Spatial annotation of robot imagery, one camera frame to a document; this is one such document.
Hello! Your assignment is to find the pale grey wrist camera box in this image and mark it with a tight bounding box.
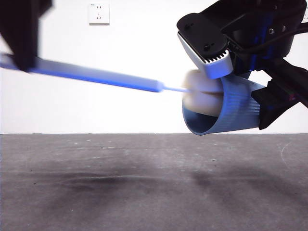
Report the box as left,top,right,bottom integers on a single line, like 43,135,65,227
176,12,234,80

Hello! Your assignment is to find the blue ribbed plastic cup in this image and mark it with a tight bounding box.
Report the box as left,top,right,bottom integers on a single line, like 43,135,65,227
180,72,269,136

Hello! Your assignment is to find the grey-handled sponge cup brush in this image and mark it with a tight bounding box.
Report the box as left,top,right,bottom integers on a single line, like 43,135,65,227
0,53,223,116

